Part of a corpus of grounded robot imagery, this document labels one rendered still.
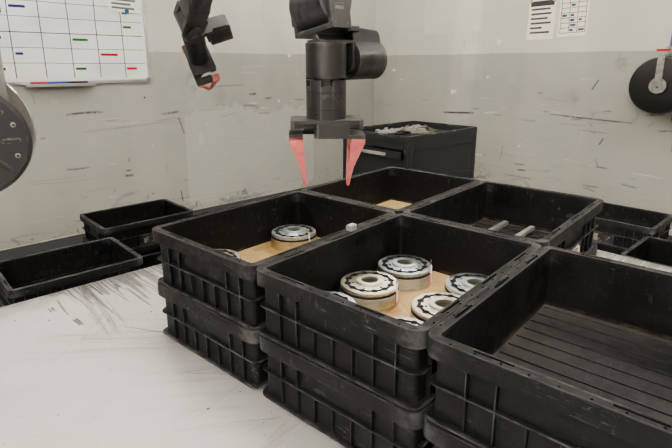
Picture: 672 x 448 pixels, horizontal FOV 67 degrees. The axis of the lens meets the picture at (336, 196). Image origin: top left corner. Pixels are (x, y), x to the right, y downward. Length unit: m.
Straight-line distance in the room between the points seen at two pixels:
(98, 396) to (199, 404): 0.17
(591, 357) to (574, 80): 3.53
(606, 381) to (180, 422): 0.61
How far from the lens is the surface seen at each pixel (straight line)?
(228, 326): 0.88
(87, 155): 3.83
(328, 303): 0.68
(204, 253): 0.88
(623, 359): 0.84
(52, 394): 1.01
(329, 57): 0.70
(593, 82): 4.19
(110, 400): 0.96
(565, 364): 0.80
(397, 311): 0.87
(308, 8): 0.72
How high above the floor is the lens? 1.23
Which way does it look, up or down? 15 degrees down
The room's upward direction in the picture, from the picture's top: straight up
